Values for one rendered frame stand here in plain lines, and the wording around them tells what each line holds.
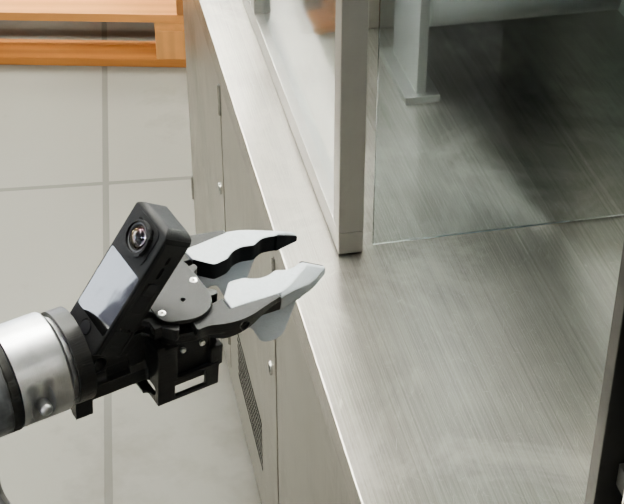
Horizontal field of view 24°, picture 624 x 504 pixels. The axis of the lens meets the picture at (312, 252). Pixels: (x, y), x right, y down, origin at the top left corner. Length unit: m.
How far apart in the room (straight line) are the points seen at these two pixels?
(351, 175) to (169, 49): 2.39
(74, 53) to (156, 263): 3.08
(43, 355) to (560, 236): 0.87
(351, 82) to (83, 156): 2.11
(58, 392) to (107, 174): 2.54
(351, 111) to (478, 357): 0.30
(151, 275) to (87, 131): 2.74
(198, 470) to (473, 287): 1.17
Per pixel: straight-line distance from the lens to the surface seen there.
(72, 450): 2.80
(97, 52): 4.07
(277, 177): 1.84
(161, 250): 1.01
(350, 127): 1.61
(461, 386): 1.52
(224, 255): 1.11
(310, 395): 1.79
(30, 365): 1.03
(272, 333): 1.12
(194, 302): 1.07
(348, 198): 1.65
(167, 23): 3.96
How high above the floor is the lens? 1.89
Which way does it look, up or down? 35 degrees down
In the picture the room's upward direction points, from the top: straight up
